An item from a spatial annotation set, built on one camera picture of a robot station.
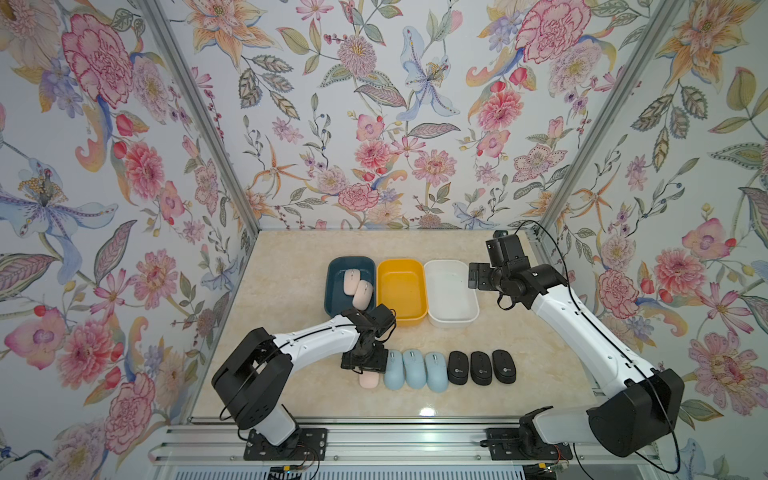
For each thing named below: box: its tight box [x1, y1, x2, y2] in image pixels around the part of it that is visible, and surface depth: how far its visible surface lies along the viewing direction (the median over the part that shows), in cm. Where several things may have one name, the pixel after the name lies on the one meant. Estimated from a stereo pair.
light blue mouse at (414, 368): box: [403, 349, 427, 390], surface depth 86 cm
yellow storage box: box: [376, 258, 428, 322], surface depth 105 cm
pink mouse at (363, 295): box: [352, 280, 373, 311], surface depth 101 cm
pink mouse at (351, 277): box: [344, 268, 361, 296], surface depth 106 cm
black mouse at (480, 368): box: [470, 351, 493, 386], surface depth 86 cm
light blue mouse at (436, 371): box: [424, 352, 449, 393], surface depth 86 cm
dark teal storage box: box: [324, 256, 377, 317], surface depth 106 cm
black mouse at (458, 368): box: [447, 351, 469, 386], surface depth 86 cm
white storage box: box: [424, 260, 479, 327], surface depth 102 cm
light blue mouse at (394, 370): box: [384, 350, 405, 391], surface depth 85 cm
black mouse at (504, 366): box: [492, 349, 517, 384], surface depth 86 cm
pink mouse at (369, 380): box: [359, 372, 380, 389], surface depth 85 cm
